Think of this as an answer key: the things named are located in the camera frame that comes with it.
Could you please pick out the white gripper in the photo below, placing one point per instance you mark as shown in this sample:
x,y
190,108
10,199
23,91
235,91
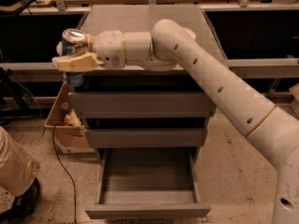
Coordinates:
x,y
108,48

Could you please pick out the redbull can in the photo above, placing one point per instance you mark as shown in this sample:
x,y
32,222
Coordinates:
x,y
73,40

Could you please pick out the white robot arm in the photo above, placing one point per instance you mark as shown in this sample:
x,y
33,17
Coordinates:
x,y
267,127

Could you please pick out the grey top drawer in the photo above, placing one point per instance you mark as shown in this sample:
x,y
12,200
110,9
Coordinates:
x,y
154,104

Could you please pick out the grey drawer cabinet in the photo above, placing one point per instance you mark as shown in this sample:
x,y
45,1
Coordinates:
x,y
134,78

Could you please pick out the grey middle drawer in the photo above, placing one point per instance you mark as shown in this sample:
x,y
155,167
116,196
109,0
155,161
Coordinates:
x,y
117,138

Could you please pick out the grey open bottom drawer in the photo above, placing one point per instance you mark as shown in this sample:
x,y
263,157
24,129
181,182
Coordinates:
x,y
147,183

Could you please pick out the crumpled item in box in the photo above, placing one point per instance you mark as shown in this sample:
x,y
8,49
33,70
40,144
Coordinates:
x,y
71,119

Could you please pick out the cardboard box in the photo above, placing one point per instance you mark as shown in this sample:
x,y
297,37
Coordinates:
x,y
69,139

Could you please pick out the beige trouser leg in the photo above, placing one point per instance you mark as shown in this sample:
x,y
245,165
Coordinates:
x,y
18,169

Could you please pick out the black shoe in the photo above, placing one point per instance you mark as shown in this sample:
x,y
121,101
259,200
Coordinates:
x,y
23,205

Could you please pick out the metal rail frame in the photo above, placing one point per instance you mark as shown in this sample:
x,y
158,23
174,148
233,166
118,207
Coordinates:
x,y
244,68

